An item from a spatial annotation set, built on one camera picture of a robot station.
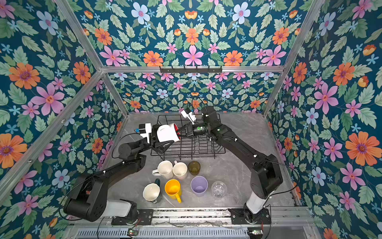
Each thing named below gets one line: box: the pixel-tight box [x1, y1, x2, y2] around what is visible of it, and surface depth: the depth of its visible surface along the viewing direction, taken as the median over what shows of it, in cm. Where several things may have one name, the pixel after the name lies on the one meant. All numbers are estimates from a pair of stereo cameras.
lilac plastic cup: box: [190, 175, 209, 198], surface depth 77 cm
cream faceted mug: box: [152, 160, 174, 180], surface depth 84 cm
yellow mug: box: [164, 178, 183, 204], surface depth 78 cm
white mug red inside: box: [156, 122, 182, 143], surface depth 63 cm
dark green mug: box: [142, 178, 161, 204], surface depth 75 cm
